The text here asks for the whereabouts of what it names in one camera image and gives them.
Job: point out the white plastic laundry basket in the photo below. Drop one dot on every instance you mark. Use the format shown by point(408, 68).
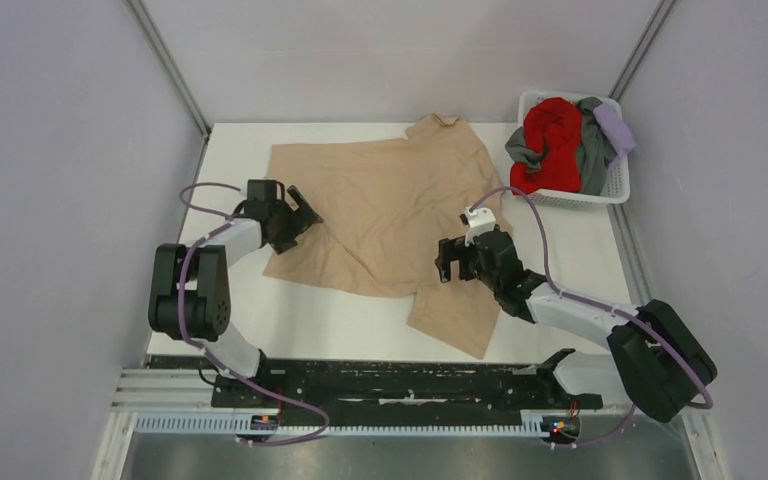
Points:
point(616, 189)

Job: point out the beige t shirt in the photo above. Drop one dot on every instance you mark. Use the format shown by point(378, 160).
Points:
point(384, 207)

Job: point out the right corner wall profile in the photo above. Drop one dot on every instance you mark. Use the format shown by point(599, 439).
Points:
point(639, 53)

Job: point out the left corner wall profile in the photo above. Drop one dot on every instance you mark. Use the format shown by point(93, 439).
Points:
point(160, 49)

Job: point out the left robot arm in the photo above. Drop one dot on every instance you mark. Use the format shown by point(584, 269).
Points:
point(190, 298)

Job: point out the red t shirt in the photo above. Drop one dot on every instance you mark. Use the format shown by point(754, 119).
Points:
point(544, 148)

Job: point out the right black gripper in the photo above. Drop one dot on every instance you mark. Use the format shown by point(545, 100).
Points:
point(455, 250)

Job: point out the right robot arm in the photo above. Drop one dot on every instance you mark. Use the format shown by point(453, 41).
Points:
point(660, 364)

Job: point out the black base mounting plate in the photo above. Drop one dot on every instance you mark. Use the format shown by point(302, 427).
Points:
point(396, 415)

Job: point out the grey t shirt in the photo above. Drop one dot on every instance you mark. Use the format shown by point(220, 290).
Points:
point(595, 153)

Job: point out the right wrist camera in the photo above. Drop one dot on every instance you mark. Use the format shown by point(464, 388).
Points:
point(478, 220)

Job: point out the lilac t shirt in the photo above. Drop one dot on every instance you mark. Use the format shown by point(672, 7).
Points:
point(615, 130)

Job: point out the aluminium frame rail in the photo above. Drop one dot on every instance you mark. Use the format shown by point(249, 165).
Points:
point(159, 391)

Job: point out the white slotted cable duct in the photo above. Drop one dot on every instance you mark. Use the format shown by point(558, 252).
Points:
point(263, 423)

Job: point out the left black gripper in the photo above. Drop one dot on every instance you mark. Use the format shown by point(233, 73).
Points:
point(307, 217)

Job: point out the corner wall profile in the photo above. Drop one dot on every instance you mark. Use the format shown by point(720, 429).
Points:
point(160, 49)
point(639, 53)

